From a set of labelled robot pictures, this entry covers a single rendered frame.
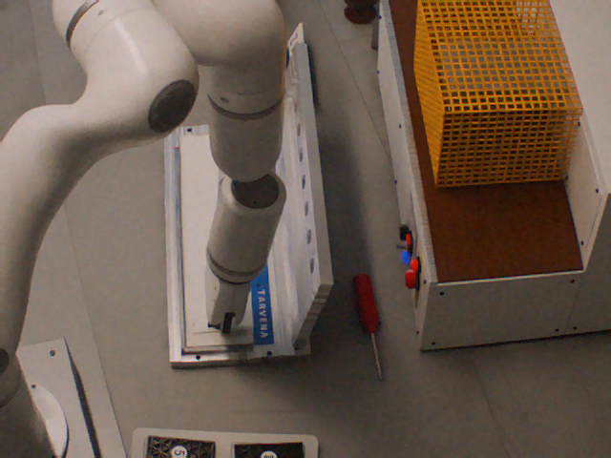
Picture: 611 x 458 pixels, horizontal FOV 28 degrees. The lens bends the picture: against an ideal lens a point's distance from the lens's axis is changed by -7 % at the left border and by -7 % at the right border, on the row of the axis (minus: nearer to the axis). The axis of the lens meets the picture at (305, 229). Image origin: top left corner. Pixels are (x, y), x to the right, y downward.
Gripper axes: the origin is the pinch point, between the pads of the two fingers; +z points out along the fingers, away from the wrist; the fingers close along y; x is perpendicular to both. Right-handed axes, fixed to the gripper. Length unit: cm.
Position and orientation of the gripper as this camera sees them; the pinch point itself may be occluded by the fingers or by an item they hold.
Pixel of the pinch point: (219, 317)
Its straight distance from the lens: 186.4
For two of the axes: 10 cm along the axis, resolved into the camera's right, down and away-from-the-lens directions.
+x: 9.8, 0.5, 2.1
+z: -2.0, 5.7, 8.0
